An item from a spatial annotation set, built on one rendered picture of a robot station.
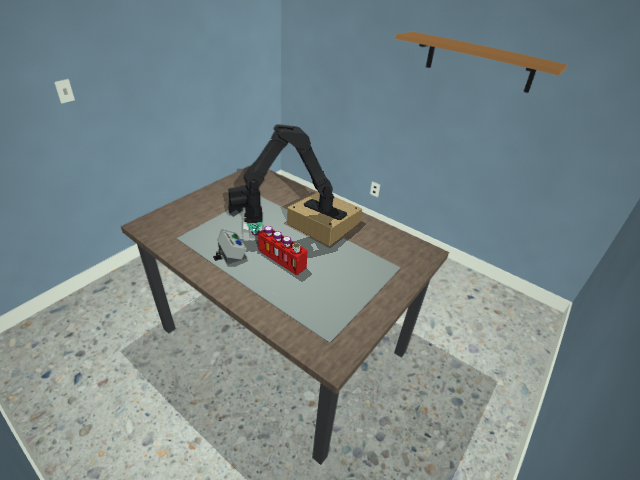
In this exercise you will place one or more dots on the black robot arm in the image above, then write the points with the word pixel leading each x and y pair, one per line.
pixel 255 174

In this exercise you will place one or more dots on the pale grey flat mat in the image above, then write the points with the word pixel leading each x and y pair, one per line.
pixel 336 285

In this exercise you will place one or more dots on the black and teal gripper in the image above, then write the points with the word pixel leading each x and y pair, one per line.
pixel 258 216

